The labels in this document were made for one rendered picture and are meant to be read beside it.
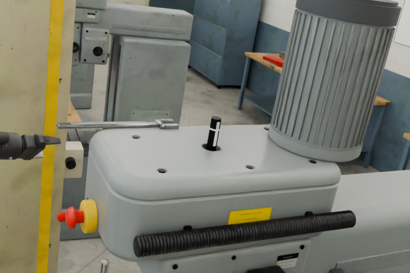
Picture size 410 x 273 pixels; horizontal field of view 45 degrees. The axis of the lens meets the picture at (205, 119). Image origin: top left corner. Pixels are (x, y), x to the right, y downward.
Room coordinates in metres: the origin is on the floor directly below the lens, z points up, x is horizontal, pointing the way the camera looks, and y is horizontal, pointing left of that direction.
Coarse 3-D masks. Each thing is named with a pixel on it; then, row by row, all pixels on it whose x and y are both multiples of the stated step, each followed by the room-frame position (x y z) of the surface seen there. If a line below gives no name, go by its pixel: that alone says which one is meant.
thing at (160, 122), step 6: (156, 120) 0.98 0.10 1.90; (162, 120) 0.98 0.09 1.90; (168, 120) 0.99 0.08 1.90; (60, 126) 0.86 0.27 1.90; (66, 126) 0.87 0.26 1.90; (72, 126) 0.87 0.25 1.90; (78, 126) 0.88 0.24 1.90; (84, 126) 0.88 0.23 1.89; (90, 126) 0.89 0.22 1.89; (96, 126) 0.89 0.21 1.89; (102, 126) 0.90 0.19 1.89; (108, 126) 0.90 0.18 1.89; (114, 126) 0.91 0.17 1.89; (120, 126) 0.92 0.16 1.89; (126, 126) 0.92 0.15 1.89; (132, 126) 0.93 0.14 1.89; (138, 126) 0.93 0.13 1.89; (144, 126) 0.94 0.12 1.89; (150, 126) 0.95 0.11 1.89; (156, 126) 0.95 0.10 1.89; (162, 126) 0.95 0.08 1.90; (168, 126) 0.96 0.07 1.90; (174, 126) 0.96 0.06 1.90
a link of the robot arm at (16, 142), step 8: (16, 136) 1.44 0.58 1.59; (24, 136) 1.47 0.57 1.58; (32, 136) 1.49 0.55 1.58; (40, 136) 1.49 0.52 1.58; (16, 144) 1.42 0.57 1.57; (24, 144) 1.46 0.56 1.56; (32, 144) 1.47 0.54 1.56; (40, 144) 1.48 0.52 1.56; (16, 152) 1.42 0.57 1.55; (24, 152) 1.46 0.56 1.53; (32, 152) 1.48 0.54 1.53
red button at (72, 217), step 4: (68, 208) 0.78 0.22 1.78; (72, 208) 0.77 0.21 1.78; (68, 212) 0.77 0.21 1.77; (72, 212) 0.76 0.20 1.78; (76, 212) 0.78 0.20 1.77; (80, 212) 0.78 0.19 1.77; (68, 216) 0.76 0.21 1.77; (72, 216) 0.76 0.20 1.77; (76, 216) 0.77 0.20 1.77; (80, 216) 0.77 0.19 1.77; (68, 220) 0.76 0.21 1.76; (72, 220) 0.76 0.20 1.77; (76, 220) 0.77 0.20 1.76; (80, 220) 0.77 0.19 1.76; (68, 224) 0.76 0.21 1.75; (72, 224) 0.76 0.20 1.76; (72, 228) 0.76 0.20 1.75
